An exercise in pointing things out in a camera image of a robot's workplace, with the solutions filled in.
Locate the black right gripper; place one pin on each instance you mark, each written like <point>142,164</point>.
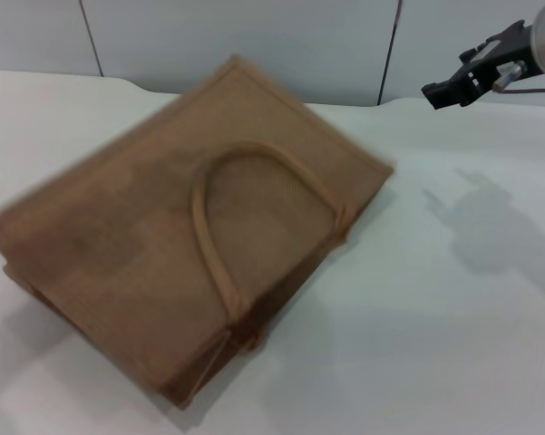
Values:
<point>508,50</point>

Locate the brown jute handbag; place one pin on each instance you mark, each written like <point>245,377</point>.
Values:
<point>177,235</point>

